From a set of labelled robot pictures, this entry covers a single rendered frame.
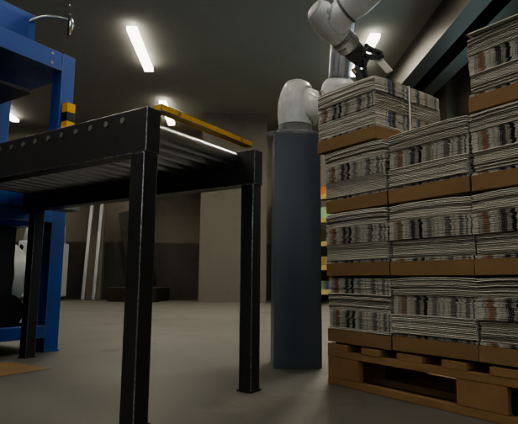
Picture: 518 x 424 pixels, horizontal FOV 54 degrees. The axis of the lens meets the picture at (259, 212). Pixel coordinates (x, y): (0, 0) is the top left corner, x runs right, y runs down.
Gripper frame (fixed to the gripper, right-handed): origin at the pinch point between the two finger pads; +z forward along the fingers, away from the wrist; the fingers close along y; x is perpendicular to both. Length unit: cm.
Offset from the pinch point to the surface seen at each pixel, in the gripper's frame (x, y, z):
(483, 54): 52, 21, -11
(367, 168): 10.5, 44.9, -1.4
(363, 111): 8.8, 26.3, -10.6
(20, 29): -148, 3, -117
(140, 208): 6, 99, -62
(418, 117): 14.2, 14.6, 9.6
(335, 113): -4.8, 23.8, -12.2
